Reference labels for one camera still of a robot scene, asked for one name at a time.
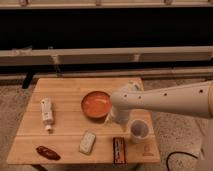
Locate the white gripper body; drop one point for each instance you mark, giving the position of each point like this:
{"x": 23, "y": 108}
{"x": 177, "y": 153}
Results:
{"x": 119, "y": 116}

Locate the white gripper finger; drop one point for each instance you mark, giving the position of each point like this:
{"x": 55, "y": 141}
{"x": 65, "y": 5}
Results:
{"x": 124, "y": 126}

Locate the black red snack bar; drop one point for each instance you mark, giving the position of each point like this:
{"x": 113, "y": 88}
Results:
{"x": 119, "y": 150}

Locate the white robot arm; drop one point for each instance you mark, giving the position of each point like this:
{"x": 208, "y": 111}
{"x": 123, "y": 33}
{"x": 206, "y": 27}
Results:
{"x": 192, "y": 100}

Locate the white ceramic cup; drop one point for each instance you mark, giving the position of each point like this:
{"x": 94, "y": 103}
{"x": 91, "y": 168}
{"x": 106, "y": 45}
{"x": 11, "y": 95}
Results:
{"x": 139, "y": 131}

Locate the orange bowl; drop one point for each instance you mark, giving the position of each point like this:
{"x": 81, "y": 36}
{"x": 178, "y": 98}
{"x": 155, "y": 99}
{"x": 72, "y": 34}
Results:
{"x": 96, "y": 104}

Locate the white tube bottle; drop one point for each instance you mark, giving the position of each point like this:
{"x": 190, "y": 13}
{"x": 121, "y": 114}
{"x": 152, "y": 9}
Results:
{"x": 47, "y": 114}

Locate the dark red wrapped snack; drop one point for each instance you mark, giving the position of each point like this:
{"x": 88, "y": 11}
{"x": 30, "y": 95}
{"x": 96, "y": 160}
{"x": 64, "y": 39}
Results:
{"x": 47, "y": 153}

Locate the wooden shelf rail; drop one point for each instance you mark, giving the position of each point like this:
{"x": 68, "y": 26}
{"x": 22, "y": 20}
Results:
{"x": 26, "y": 57}

